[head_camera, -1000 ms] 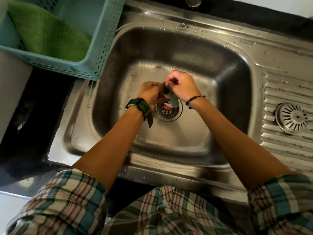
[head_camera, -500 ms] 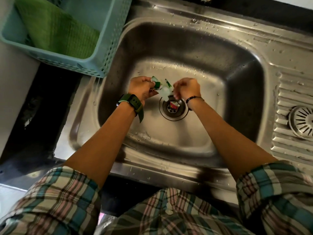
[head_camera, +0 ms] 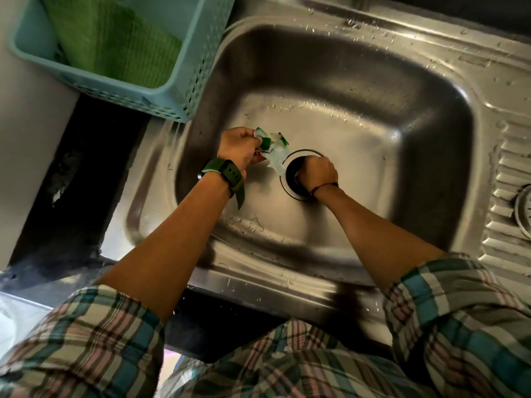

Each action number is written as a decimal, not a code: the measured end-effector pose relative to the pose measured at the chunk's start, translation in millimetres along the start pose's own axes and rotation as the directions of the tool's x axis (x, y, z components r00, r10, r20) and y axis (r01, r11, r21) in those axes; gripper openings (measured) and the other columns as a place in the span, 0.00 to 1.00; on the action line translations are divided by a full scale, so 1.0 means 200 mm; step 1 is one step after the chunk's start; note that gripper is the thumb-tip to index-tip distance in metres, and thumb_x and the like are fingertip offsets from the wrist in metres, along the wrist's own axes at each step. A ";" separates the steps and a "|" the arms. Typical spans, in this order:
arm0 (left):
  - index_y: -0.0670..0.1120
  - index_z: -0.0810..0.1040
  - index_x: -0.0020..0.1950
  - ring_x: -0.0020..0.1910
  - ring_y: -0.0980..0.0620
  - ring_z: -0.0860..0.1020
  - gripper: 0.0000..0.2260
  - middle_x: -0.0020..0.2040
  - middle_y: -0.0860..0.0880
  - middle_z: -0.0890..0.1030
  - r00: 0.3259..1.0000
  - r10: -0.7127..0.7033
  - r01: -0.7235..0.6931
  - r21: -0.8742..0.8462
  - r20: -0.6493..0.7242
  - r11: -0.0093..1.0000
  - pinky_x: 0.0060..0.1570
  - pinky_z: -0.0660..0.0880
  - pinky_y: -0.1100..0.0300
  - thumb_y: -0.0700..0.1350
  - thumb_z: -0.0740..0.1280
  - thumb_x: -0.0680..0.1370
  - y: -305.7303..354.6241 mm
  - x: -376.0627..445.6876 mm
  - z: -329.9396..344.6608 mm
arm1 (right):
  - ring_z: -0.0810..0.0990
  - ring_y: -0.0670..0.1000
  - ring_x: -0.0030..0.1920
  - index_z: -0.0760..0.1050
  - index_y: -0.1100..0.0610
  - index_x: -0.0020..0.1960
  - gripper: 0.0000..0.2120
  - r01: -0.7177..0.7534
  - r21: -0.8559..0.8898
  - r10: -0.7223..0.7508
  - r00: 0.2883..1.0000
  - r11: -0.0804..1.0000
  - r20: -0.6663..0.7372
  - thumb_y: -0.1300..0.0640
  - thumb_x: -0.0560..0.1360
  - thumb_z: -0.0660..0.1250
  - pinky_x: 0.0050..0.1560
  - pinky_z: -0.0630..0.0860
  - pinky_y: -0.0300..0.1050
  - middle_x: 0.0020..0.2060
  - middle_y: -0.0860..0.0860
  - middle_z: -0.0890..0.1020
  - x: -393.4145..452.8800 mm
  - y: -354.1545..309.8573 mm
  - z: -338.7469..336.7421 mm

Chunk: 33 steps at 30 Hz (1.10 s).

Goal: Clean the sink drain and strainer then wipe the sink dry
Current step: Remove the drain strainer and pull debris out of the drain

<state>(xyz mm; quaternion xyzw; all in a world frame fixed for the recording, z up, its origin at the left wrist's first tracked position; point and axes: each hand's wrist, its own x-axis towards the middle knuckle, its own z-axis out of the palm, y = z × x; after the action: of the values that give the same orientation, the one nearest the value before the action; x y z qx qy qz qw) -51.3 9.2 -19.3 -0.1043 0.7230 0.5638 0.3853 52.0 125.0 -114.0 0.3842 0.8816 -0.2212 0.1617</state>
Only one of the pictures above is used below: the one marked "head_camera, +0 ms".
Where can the person's right hand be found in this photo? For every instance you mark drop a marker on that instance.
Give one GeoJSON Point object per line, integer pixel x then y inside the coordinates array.
{"type": "Point", "coordinates": [317, 171]}

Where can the person's right forearm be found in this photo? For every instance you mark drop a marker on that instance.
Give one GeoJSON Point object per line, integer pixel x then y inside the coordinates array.
{"type": "Point", "coordinates": [373, 236]}

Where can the plaid shirt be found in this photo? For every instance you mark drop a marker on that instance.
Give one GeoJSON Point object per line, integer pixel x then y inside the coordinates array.
{"type": "Point", "coordinates": [290, 360]}

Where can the metal sink drain flange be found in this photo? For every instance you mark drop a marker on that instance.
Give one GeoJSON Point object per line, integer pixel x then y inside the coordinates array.
{"type": "Point", "coordinates": [286, 159]}

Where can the stainless steel sink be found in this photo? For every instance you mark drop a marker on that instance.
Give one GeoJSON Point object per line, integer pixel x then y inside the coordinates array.
{"type": "Point", "coordinates": [352, 99]}

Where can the person's left hand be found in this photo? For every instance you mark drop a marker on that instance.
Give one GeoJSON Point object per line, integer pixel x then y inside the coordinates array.
{"type": "Point", "coordinates": [238, 149]}

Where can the person's left forearm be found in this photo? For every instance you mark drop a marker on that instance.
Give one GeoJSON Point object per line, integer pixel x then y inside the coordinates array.
{"type": "Point", "coordinates": [174, 252]}

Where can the green cleaning cloth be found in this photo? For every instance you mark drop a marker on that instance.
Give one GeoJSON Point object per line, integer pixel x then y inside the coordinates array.
{"type": "Point", "coordinates": [116, 49]}

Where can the torn plastic wrapper scraps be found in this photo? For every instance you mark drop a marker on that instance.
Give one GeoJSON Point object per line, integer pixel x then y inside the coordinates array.
{"type": "Point", "coordinates": [276, 157]}

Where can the teal plastic basket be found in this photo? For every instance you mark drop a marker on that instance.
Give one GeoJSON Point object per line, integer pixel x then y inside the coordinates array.
{"type": "Point", "coordinates": [195, 66]}

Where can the metal sink strainer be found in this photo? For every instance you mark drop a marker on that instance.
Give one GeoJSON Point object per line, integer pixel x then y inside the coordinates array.
{"type": "Point", "coordinates": [524, 211]}

